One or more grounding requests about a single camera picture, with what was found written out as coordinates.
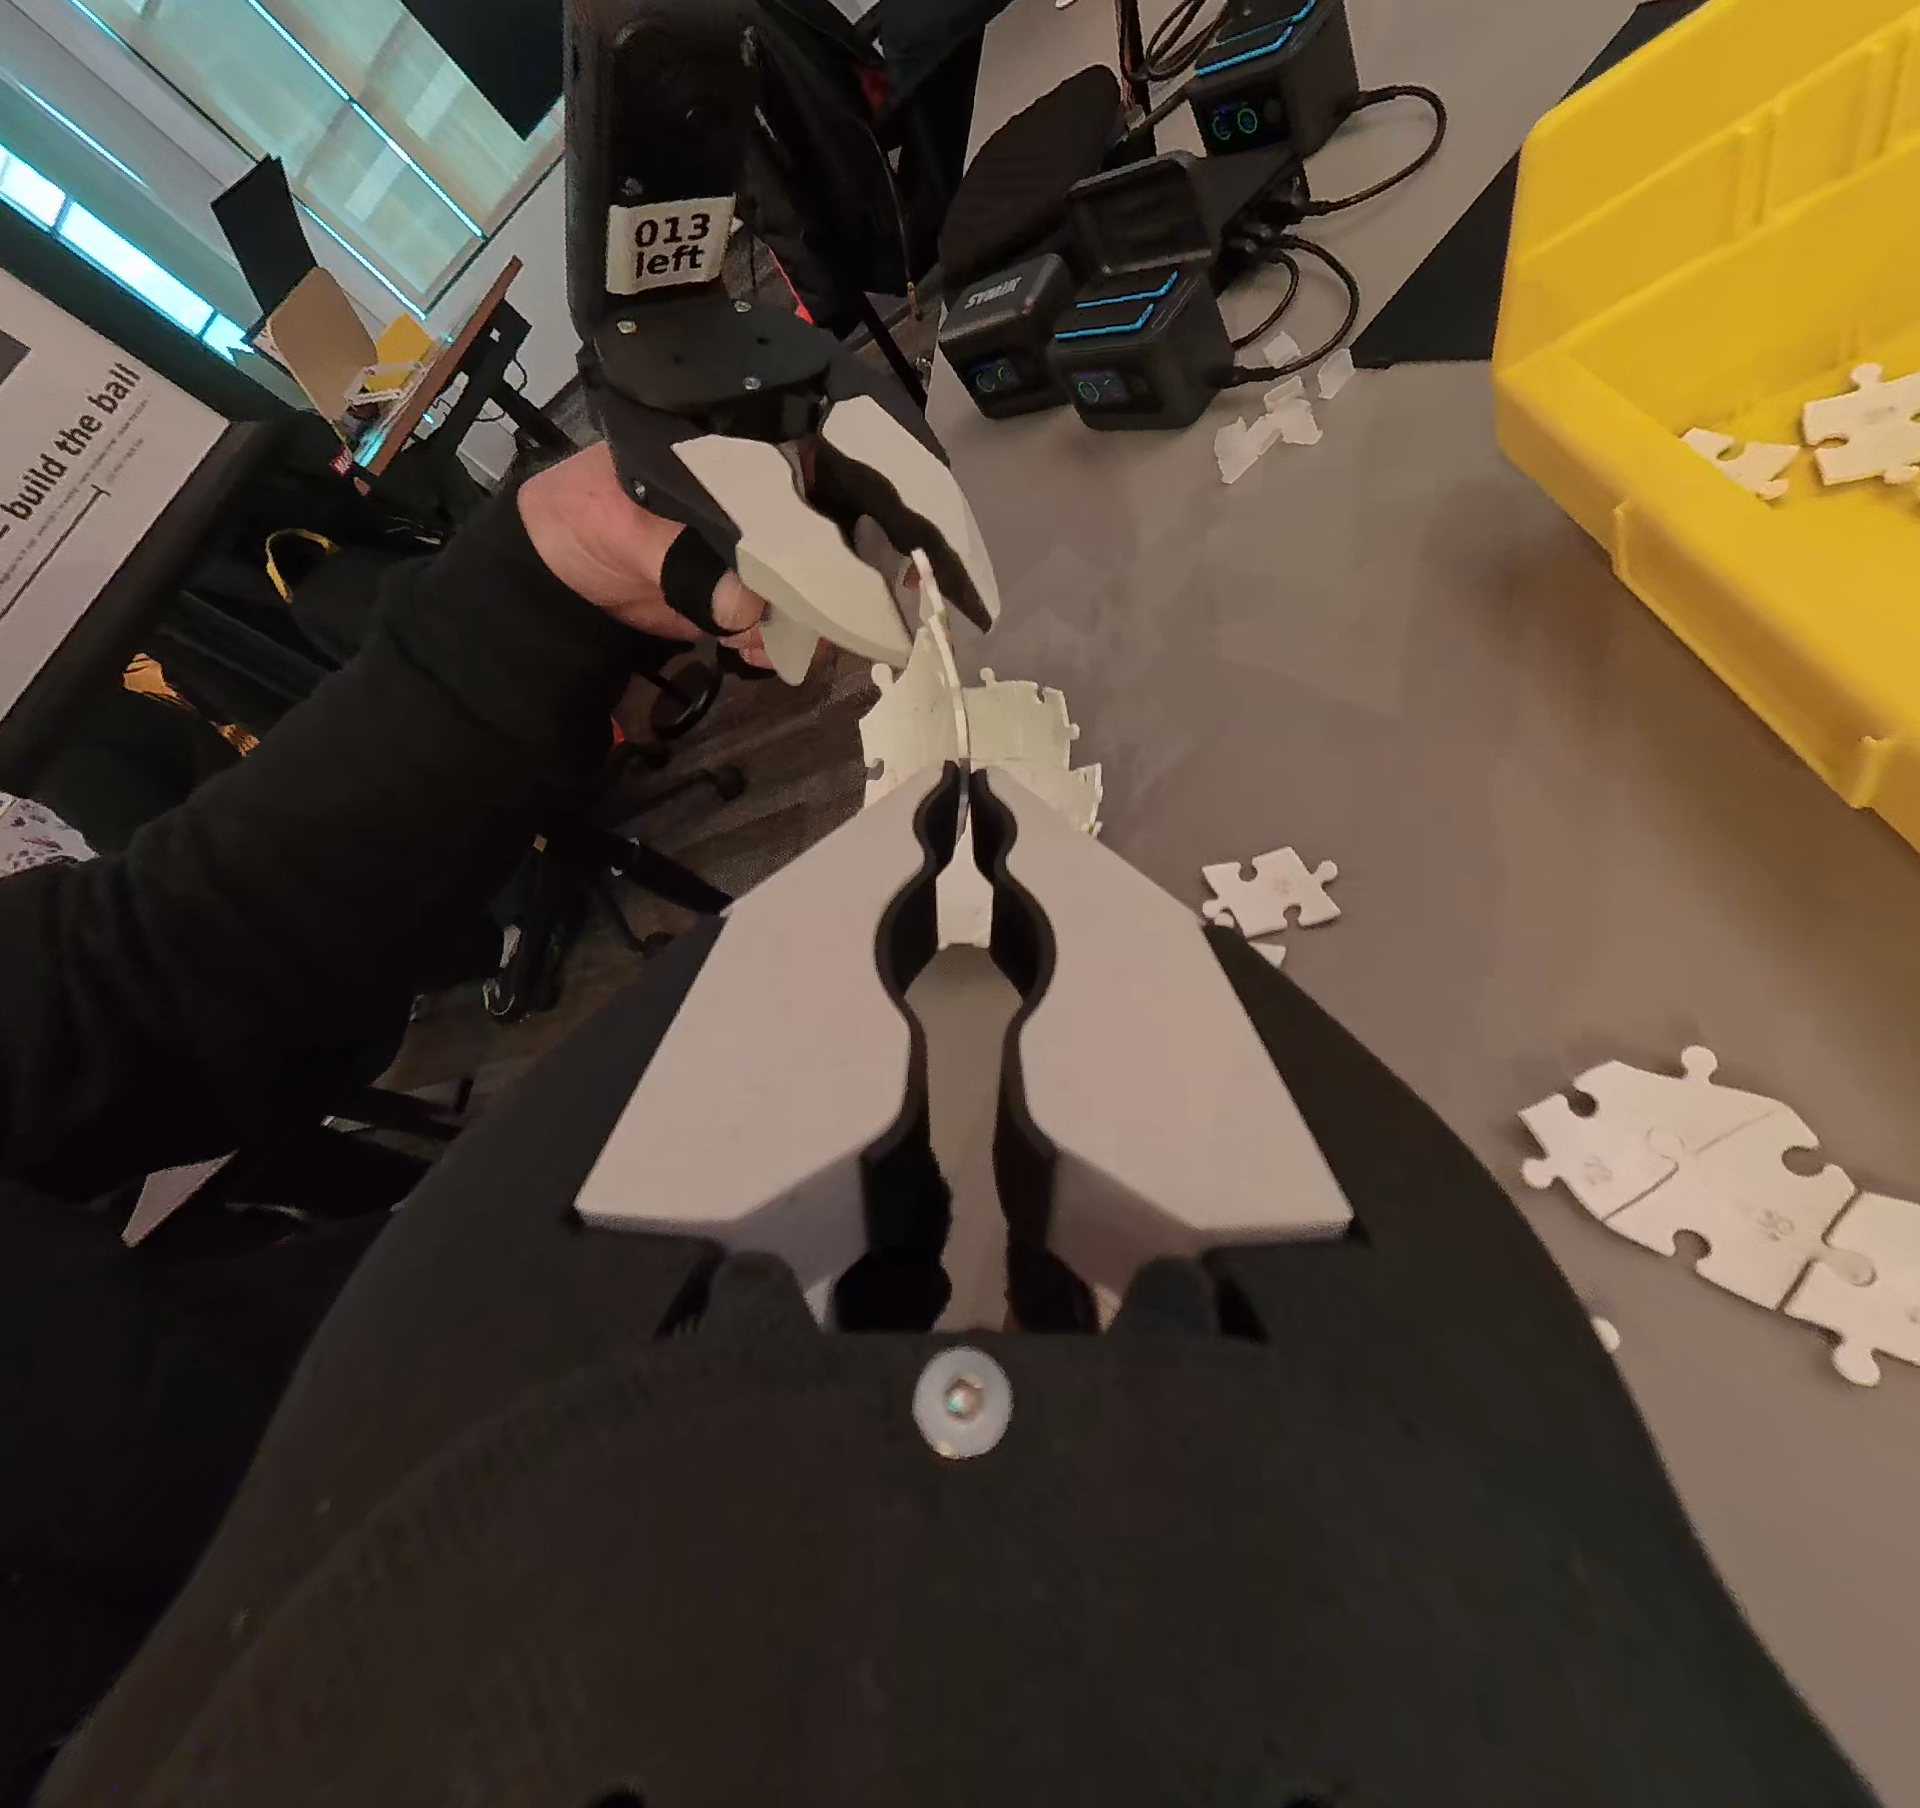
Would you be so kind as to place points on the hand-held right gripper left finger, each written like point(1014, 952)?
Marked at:
point(751, 1074)

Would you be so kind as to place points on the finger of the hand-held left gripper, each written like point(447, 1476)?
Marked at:
point(953, 549)
point(780, 534)

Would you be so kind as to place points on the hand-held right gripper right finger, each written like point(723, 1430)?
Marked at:
point(1171, 1074)

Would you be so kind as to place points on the partly built white puzzle ball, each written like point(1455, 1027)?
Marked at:
point(1021, 745)

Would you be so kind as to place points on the white puzzle pieces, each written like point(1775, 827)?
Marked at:
point(1695, 1177)

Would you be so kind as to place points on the person's left forearm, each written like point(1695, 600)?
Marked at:
point(301, 849)

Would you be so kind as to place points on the single white puzzle piece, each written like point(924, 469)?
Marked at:
point(1869, 429)
point(1749, 465)

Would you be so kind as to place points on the person's left hand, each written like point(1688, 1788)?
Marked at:
point(600, 549)

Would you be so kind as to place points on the black pouch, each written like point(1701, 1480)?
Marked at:
point(1035, 160)

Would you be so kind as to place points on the black mat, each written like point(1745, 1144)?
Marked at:
point(1457, 294)

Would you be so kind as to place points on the framed black-white marker sign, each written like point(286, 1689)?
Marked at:
point(106, 489)

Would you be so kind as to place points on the yellow plastic bin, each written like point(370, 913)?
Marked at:
point(1725, 594)

